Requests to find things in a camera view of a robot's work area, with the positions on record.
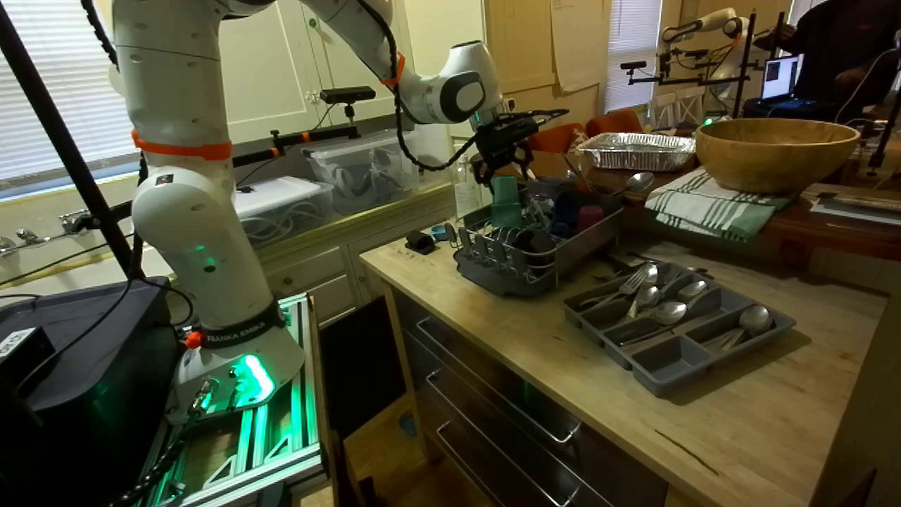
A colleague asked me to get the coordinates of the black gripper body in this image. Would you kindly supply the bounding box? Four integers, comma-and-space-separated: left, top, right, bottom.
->
472, 115, 539, 182

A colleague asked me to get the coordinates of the green plastic cup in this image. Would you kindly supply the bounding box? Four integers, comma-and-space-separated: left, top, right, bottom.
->
487, 173, 525, 234

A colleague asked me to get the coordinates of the purple cup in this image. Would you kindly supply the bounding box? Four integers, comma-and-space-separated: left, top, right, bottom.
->
573, 203, 607, 234

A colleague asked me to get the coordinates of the grey dish rack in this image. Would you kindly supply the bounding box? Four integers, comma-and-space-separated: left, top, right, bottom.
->
449, 177, 631, 303

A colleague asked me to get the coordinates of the orange chair back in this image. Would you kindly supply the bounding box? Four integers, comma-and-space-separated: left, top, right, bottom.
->
529, 124, 584, 155
584, 107, 646, 138

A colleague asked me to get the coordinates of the small black block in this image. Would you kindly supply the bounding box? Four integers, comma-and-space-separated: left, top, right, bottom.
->
401, 228, 438, 256

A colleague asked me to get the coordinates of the aluminium foil tray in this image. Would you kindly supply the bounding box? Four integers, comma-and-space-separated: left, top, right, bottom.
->
567, 131, 697, 177

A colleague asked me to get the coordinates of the cream paper sheet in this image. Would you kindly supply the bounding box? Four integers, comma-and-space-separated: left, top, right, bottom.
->
546, 0, 605, 97

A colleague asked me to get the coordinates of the clear plastic storage box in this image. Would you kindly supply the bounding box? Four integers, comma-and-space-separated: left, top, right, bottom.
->
306, 131, 425, 217

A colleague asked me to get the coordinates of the silver metal spoon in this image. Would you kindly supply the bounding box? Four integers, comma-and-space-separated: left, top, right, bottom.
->
614, 300, 694, 346
573, 262, 663, 312
705, 303, 776, 353
655, 273, 715, 304
598, 282, 663, 327

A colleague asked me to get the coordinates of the striped white green cloth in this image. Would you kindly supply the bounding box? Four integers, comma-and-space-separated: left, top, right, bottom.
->
641, 166, 796, 246

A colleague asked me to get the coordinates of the cream drawer cabinet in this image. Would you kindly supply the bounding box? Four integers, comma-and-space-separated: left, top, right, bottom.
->
251, 177, 462, 327

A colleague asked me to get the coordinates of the black equipment stand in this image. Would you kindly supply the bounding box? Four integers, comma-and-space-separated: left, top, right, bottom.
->
615, 7, 765, 131

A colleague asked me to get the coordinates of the grey cutlery tray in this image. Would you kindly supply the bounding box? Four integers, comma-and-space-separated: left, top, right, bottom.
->
560, 256, 798, 396

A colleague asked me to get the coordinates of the metal drawer cabinet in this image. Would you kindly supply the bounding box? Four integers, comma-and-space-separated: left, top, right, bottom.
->
377, 286, 679, 507

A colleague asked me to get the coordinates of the wooden bowl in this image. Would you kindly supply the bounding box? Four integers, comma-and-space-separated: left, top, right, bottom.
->
691, 115, 863, 198

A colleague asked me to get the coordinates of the laptop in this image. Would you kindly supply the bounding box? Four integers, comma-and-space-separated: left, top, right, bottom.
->
756, 55, 804, 105

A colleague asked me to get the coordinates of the stack of papers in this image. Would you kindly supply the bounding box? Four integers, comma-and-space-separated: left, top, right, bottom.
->
807, 182, 901, 232

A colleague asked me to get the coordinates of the person in dark clothes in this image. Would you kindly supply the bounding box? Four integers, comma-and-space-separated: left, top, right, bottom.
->
784, 0, 901, 124

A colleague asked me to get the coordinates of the black tripod pole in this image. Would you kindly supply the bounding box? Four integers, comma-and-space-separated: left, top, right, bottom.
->
0, 3, 148, 286

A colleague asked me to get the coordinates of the white window blind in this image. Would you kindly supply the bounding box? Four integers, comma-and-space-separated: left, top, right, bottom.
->
0, 0, 144, 196

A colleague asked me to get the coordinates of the black computer box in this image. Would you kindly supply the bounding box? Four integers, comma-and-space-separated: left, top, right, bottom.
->
0, 276, 182, 507

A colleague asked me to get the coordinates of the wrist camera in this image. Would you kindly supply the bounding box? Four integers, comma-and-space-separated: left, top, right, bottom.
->
494, 107, 570, 136

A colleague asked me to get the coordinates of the black sensor bar camera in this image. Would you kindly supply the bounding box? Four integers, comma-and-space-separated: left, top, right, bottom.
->
318, 86, 380, 107

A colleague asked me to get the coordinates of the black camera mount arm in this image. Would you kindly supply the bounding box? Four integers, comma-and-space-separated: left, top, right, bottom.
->
265, 121, 362, 160

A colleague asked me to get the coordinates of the white box with cables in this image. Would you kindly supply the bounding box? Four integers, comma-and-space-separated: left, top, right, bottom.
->
230, 174, 335, 248

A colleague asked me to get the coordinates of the aluminium robot stand frame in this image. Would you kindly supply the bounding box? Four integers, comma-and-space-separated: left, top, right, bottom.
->
138, 291, 328, 507

